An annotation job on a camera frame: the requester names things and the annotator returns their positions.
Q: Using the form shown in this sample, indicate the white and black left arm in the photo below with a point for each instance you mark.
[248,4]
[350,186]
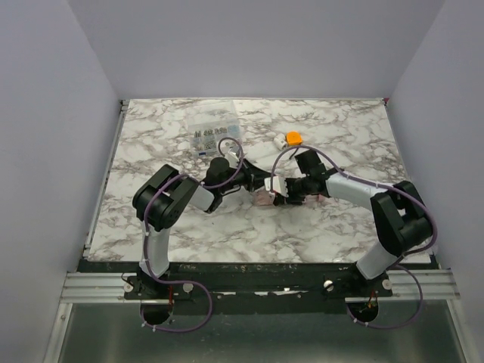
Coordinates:
[160,202]

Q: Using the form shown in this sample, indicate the white orange small device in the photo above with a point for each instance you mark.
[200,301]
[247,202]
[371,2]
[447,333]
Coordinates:
[290,139]

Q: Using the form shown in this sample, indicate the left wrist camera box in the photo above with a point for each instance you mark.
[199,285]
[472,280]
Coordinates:
[234,156]

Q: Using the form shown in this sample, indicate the pink folding umbrella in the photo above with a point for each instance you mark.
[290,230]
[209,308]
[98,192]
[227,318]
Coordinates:
[264,198]

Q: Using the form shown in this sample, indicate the aluminium frame rail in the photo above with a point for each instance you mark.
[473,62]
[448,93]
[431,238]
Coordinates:
[110,288]

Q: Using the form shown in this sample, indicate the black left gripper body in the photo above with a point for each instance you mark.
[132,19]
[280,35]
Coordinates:
[255,180]

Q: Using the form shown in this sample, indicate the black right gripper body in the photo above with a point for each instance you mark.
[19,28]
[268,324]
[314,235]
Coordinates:
[289,187]

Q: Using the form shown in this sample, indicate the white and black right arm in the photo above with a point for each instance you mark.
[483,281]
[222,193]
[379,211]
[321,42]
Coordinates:
[340,217]

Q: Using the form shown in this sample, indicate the clear plastic organizer box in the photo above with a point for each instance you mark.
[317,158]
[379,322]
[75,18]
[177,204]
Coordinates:
[205,137]

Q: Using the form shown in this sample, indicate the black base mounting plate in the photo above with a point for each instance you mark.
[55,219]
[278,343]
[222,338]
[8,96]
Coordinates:
[230,288]

